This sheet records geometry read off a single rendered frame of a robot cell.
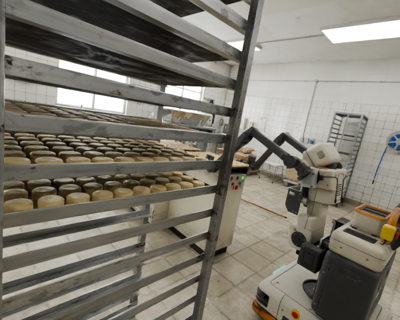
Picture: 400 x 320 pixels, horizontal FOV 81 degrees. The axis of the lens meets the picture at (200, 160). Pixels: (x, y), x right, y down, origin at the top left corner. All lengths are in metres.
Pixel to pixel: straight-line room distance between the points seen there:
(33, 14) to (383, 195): 5.84
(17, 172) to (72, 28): 0.28
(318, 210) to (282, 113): 5.02
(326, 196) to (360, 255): 0.39
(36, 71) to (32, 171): 0.18
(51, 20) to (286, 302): 1.72
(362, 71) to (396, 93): 0.79
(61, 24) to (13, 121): 0.19
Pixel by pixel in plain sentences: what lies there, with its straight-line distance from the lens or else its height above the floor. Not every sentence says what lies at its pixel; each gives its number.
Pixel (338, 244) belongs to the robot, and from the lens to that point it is 1.52.
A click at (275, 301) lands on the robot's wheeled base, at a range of 1.79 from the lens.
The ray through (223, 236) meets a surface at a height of 0.22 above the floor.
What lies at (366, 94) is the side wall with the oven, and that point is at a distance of 6.05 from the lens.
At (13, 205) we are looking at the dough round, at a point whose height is 1.06.
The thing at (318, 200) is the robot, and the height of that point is 0.89.
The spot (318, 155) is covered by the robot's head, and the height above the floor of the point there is 1.17.
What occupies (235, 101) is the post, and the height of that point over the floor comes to 1.36.
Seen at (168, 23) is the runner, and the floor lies 1.49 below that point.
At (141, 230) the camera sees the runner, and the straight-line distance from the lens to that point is 0.69.
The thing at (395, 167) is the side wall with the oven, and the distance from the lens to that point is 5.85.
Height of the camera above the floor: 1.29
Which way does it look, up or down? 10 degrees down
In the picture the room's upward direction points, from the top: 10 degrees clockwise
